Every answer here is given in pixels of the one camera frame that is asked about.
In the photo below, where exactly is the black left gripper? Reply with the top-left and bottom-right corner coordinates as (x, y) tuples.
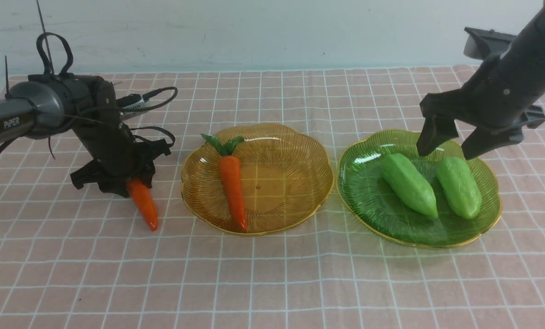
(70, 123), (172, 198)

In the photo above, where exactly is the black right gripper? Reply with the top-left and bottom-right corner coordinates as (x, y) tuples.
(416, 54), (545, 160)

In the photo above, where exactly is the orange toy carrot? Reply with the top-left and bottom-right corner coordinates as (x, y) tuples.
(201, 133), (248, 233)
(126, 178), (158, 231)

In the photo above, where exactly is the green toy cucumber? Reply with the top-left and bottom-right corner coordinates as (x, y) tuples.
(436, 157), (483, 219)
(381, 154), (439, 219)

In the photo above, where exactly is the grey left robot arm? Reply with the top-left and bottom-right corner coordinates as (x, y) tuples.
(0, 74), (175, 198)

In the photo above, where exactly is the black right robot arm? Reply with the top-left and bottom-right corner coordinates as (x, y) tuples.
(417, 2), (545, 159)

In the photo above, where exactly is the green plastic plate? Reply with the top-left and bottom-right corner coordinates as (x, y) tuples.
(337, 129), (503, 249)

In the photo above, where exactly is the pink checkered tablecloth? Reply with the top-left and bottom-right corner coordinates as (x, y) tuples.
(0, 65), (545, 329)

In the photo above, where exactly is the amber plastic plate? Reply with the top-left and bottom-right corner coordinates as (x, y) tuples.
(181, 122), (334, 237)

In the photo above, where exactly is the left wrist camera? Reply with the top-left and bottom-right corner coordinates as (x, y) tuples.
(116, 92), (154, 121)

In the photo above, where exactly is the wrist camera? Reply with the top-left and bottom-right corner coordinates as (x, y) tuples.
(463, 27), (516, 60)
(116, 92), (154, 121)

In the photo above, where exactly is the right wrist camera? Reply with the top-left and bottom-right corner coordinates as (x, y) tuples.
(463, 27), (516, 60)

